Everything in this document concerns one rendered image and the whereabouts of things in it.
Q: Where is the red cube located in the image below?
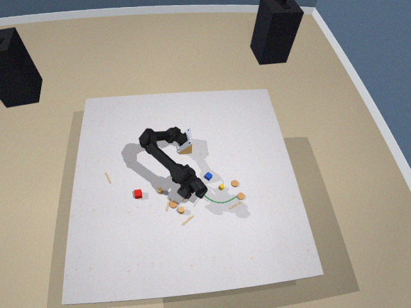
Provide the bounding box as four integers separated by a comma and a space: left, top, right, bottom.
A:
134, 189, 142, 199

